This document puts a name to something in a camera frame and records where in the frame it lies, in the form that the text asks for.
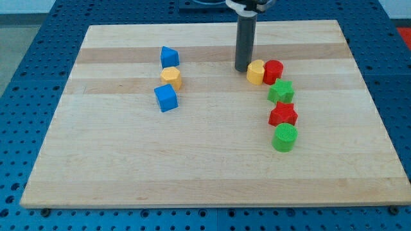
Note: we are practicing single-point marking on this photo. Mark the yellow hexagon block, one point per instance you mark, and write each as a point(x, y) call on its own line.
point(171, 75)

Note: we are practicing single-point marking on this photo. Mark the green star block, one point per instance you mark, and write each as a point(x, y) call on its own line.
point(281, 90)

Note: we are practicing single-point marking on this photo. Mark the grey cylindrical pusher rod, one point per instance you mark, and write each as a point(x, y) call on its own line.
point(244, 42)

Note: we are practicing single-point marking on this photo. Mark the red star block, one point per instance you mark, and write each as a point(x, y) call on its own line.
point(283, 113)

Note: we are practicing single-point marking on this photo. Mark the yellow heart block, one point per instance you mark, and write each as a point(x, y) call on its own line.
point(255, 72)

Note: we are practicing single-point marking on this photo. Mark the green cylinder block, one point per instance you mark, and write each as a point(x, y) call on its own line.
point(285, 136)

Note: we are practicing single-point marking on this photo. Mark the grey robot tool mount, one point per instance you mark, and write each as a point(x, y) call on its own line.
point(250, 7)

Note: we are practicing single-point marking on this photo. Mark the red cylinder block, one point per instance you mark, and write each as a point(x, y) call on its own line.
point(273, 71)

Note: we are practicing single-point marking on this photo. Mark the blue cube block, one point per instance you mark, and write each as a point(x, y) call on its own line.
point(166, 97)

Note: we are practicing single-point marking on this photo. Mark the wooden board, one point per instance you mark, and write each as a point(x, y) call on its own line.
point(109, 146)

